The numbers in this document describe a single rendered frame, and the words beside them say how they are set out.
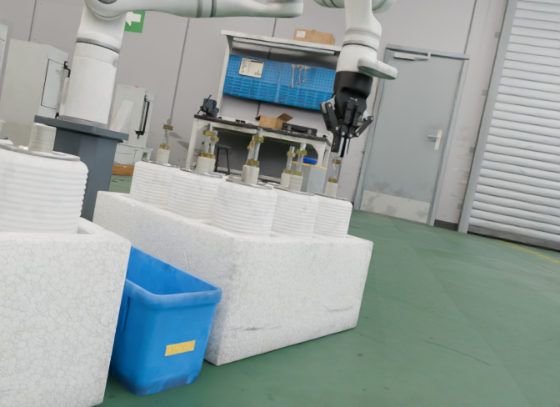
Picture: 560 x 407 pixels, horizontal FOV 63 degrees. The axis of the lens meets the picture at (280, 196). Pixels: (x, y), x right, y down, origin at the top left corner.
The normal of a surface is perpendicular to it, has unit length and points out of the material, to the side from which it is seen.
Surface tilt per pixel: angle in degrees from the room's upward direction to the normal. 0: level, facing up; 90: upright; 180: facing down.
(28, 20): 90
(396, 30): 90
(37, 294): 90
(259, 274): 90
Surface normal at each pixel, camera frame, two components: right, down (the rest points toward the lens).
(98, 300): 0.73, 0.18
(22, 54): -0.18, 0.01
